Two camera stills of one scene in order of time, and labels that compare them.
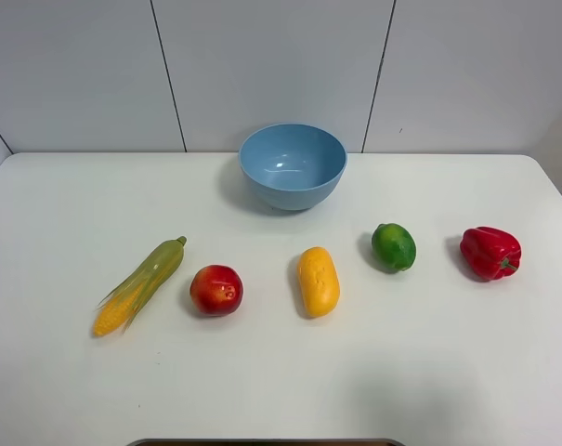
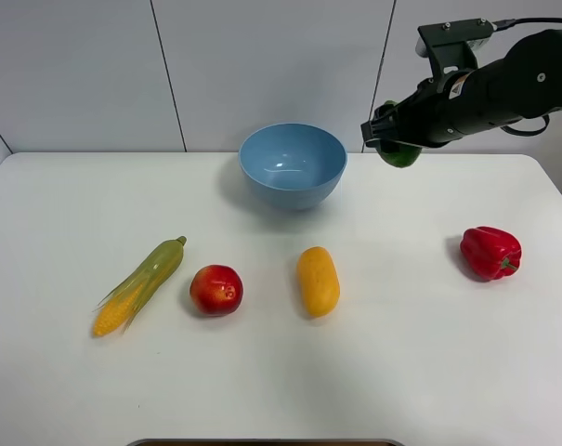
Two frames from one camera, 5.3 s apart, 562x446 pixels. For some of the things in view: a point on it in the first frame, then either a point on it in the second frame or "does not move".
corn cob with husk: [116, 311] does not move
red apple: [216, 290] does not move
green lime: [393, 247] → [408, 153]
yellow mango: [319, 282] does not move
